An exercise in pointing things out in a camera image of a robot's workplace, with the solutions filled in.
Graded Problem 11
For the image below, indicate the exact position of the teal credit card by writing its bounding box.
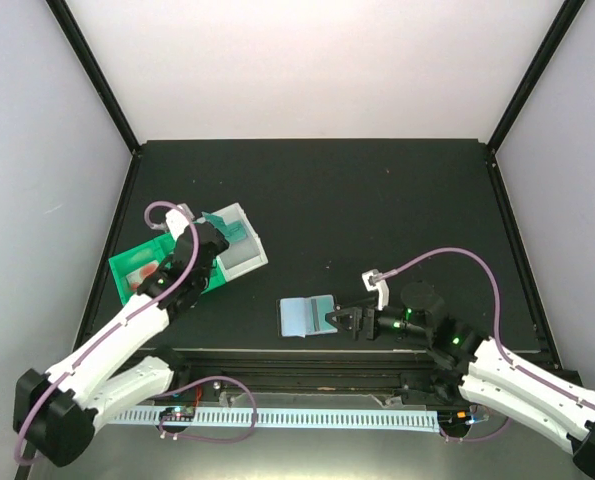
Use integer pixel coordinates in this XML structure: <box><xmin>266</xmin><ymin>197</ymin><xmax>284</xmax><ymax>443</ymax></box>
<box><xmin>202</xmin><ymin>212</ymin><xmax>228</xmax><ymax>237</ymax></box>

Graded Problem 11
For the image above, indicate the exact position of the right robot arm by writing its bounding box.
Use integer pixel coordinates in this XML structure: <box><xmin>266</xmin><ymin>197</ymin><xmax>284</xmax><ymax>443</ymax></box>
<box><xmin>326</xmin><ymin>282</ymin><xmax>595</xmax><ymax>479</ymax></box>

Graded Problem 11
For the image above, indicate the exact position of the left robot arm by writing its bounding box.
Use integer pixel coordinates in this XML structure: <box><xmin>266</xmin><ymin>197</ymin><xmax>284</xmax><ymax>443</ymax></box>
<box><xmin>13</xmin><ymin>221</ymin><xmax>229</xmax><ymax>467</ymax></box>

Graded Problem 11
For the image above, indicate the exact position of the teal card in white bin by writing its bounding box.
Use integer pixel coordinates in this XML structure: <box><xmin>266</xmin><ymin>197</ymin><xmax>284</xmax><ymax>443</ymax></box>
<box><xmin>226</xmin><ymin>220</ymin><xmax>248</xmax><ymax>244</ymax></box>

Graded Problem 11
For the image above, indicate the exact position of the teal card in holder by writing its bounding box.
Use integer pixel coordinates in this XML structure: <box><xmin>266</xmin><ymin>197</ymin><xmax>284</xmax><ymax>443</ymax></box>
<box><xmin>306</xmin><ymin>295</ymin><xmax>337</xmax><ymax>336</ymax></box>

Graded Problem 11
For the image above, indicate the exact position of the red white card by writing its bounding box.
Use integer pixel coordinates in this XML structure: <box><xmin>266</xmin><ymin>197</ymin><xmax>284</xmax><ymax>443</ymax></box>
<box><xmin>125</xmin><ymin>260</ymin><xmax>159</xmax><ymax>293</ymax></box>

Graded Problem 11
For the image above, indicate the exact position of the white translucent bin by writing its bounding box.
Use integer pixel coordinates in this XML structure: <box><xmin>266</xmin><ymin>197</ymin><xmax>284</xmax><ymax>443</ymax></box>
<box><xmin>211</xmin><ymin>203</ymin><xmax>268</xmax><ymax>282</ymax></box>

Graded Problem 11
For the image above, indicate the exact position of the green plastic bin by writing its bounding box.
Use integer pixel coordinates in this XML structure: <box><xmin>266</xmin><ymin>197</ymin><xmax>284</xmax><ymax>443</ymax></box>
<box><xmin>109</xmin><ymin>233</ymin><xmax>226</xmax><ymax>310</ymax></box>

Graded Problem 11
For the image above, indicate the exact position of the right circuit board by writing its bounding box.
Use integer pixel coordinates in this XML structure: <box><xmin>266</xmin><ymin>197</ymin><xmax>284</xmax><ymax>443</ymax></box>
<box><xmin>437</xmin><ymin>409</ymin><xmax>487</xmax><ymax>425</ymax></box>

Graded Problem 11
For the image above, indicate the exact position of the circuit board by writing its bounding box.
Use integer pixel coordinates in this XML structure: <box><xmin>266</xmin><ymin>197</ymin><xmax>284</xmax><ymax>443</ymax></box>
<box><xmin>437</xmin><ymin>409</ymin><xmax>487</xmax><ymax>425</ymax></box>
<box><xmin>159</xmin><ymin>406</ymin><xmax>195</xmax><ymax>422</ymax></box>

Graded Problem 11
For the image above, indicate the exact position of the left circuit board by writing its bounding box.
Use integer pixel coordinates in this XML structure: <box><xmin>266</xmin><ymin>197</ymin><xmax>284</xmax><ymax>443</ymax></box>
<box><xmin>159</xmin><ymin>406</ymin><xmax>195</xmax><ymax>422</ymax></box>

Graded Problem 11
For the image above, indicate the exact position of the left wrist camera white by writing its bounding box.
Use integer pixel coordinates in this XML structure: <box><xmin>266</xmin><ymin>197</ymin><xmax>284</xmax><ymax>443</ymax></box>
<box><xmin>161</xmin><ymin>203</ymin><xmax>195</xmax><ymax>242</ymax></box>

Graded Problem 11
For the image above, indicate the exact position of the black aluminium rail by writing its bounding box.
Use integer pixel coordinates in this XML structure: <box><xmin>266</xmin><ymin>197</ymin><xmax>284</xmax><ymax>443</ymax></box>
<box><xmin>181</xmin><ymin>350</ymin><xmax>439</xmax><ymax>393</ymax></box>

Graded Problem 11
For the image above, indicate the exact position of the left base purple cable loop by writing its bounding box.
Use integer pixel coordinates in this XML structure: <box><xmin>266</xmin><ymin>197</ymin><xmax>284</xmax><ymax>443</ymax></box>
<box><xmin>157</xmin><ymin>374</ymin><xmax>258</xmax><ymax>445</ymax></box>

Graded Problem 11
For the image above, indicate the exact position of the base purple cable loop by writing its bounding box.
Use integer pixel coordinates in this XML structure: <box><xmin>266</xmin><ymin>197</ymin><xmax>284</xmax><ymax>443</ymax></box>
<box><xmin>157</xmin><ymin>374</ymin><xmax>258</xmax><ymax>445</ymax></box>
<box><xmin>439</xmin><ymin>417</ymin><xmax>516</xmax><ymax>445</ymax></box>

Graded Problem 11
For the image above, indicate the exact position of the white slotted cable duct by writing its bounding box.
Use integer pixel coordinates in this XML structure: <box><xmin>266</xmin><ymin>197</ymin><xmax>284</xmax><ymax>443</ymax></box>
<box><xmin>110</xmin><ymin>406</ymin><xmax>440</xmax><ymax>433</ymax></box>

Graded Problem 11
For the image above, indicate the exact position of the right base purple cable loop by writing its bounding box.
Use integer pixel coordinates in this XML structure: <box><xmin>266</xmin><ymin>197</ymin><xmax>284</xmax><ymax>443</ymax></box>
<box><xmin>439</xmin><ymin>417</ymin><xmax>516</xmax><ymax>445</ymax></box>

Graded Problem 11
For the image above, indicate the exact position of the left black frame post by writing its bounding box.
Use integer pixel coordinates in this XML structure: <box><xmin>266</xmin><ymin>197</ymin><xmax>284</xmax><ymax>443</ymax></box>
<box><xmin>45</xmin><ymin>0</ymin><xmax>140</xmax><ymax>154</ymax></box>

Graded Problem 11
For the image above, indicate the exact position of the black frame post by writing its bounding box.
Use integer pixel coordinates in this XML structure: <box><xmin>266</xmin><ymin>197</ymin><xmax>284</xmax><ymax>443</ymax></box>
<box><xmin>487</xmin><ymin>0</ymin><xmax>586</xmax><ymax>154</ymax></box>
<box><xmin>45</xmin><ymin>0</ymin><xmax>140</xmax><ymax>154</ymax></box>

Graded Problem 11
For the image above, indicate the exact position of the right black frame post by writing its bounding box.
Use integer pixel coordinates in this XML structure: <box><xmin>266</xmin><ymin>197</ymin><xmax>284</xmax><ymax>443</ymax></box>
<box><xmin>487</xmin><ymin>0</ymin><xmax>586</xmax><ymax>154</ymax></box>

